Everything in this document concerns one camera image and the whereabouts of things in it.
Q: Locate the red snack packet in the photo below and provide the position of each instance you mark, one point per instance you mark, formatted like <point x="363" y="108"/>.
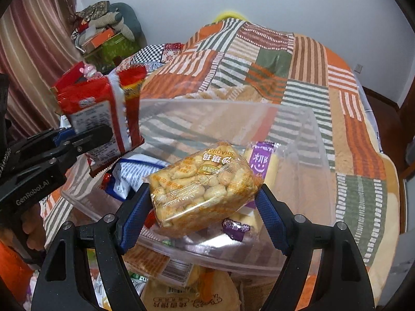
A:
<point x="97" y="103"/>

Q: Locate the orange packet with barcode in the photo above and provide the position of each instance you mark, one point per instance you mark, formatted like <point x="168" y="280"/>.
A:
<point x="152" y="262"/>

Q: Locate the purple label bread packet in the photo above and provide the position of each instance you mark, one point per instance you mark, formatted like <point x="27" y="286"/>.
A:
<point x="264" y="162"/>
<point x="240" y="225"/>

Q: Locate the clear plastic storage box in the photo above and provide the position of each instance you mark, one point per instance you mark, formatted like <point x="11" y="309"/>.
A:
<point x="227" y="126"/>

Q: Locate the green and white snack packet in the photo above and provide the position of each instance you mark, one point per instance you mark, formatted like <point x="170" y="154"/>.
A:
<point x="139" y="283"/>

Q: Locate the blue and white snack packet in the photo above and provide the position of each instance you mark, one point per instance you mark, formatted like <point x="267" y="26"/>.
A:
<point x="136" y="175"/>

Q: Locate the wall socket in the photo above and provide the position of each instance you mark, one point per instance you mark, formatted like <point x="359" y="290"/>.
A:
<point x="358" y="68"/>

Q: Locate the orange cardboard box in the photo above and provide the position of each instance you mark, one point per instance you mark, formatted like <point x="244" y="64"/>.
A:
<point x="99" y="39"/>

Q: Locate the grey plush toy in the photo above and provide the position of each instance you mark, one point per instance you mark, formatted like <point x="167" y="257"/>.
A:
<point x="112" y="19"/>

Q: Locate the striped pink curtain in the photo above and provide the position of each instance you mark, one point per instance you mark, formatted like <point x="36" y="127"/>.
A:
<point x="29" y="55"/>

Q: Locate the green patterned box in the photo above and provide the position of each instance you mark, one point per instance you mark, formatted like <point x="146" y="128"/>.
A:
<point x="112" y="50"/>

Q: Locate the yellow round snack packet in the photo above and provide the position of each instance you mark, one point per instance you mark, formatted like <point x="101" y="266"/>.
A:
<point x="191" y="294"/>

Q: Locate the patchwork striped blanket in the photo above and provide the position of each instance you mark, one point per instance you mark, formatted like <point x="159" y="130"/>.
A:
<point x="291" y="81"/>

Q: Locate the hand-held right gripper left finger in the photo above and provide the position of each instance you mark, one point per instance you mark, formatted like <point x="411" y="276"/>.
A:
<point x="134" y="215"/>

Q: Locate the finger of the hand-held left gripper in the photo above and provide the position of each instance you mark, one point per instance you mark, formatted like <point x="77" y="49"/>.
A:
<point x="90" y="137"/>
<point x="63" y="137"/>

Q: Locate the yellow pillow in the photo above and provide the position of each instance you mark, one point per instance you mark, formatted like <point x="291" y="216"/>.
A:
<point x="230" y="14"/>

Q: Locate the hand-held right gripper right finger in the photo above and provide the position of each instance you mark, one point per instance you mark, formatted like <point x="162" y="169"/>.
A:
<point x="270" y="218"/>

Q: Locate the person's left hand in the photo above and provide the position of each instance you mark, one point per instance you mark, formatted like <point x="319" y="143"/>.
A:
<point x="32" y="233"/>

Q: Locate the yellow sachima snack packet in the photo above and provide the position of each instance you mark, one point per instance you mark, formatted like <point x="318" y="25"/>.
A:
<point x="201" y="184"/>

